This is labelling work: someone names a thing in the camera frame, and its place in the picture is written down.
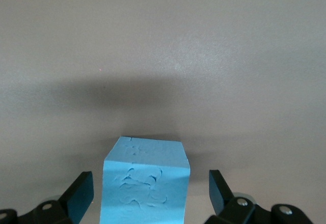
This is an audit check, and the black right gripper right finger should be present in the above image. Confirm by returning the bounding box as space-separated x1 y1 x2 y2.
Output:
205 170 314 224

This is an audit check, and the brown table mat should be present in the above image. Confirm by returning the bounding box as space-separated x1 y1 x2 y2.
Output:
0 0 326 224

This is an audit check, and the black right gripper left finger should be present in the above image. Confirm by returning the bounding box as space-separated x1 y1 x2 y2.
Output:
0 171 95 224

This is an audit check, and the blue foam cube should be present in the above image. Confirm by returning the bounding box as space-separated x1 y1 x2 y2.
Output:
99 135 191 224

